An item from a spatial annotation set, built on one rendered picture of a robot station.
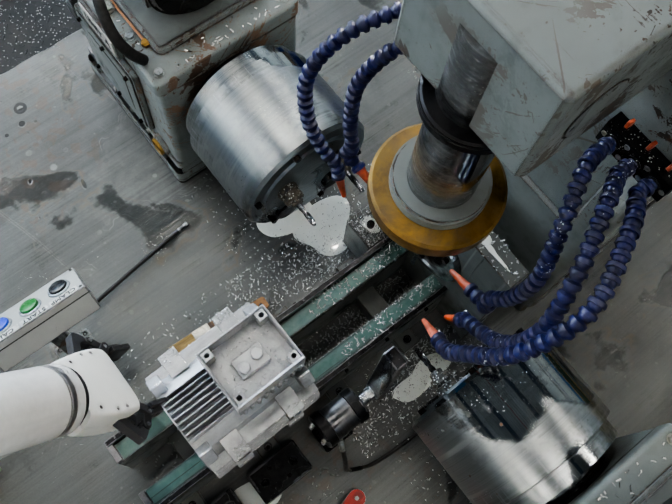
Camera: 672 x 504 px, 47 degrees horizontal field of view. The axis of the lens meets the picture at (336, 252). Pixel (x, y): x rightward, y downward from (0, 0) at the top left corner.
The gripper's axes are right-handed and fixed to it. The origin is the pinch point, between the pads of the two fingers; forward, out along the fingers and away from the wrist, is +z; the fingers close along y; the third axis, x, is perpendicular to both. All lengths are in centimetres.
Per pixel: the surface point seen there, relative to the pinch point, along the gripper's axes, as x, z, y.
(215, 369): 5.0, 9.9, 4.0
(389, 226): 39.0, 4.4, 6.9
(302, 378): 12.0, 16.8, 12.3
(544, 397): 37, 23, 36
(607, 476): 36, 24, 49
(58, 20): -24, 120, -146
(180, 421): -3.1, 7.6, 6.6
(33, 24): -30, 116, -149
